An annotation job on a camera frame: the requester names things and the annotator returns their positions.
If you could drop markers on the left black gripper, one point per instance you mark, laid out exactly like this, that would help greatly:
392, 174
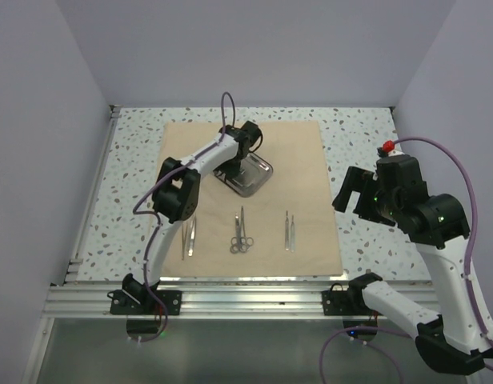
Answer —
231, 172

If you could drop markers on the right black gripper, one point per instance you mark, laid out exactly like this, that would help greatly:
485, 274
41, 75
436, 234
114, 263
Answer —
361, 180

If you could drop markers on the steel instrument tray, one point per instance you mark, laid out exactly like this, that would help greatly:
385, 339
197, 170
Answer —
246, 176

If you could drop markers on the steel tweezers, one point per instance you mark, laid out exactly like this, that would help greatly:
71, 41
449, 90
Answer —
184, 236
192, 237

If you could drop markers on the steel scalpel handle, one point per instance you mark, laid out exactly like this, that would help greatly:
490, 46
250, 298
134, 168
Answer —
287, 232
292, 234

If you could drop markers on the steel surgical scissors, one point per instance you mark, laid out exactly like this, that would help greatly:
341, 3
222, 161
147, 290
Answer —
245, 242

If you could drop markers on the steel forceps with rings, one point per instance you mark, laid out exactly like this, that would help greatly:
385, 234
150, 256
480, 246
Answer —
236, 241

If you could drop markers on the beige surgical cloth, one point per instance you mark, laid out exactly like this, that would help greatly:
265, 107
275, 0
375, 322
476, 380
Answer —
300, 184

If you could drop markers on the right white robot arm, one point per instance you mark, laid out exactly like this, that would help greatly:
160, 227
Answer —
458, 338

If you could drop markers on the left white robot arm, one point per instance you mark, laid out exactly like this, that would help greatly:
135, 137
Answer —
172, 200

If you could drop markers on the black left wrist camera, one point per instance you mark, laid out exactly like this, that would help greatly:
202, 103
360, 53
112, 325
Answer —
252, 136

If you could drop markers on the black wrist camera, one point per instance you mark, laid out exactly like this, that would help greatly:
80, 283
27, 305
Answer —
252, 136
400, 177

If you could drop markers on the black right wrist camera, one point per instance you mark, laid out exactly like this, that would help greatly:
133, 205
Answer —
400, 177

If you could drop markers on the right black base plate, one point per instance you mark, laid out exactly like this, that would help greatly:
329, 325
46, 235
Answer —
340, 301

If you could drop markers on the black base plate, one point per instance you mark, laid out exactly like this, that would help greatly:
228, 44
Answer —
340, 301
124, 304

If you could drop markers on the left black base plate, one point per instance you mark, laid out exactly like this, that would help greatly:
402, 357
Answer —
124, 304

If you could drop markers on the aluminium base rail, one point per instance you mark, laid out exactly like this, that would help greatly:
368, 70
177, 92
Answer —
258, 298

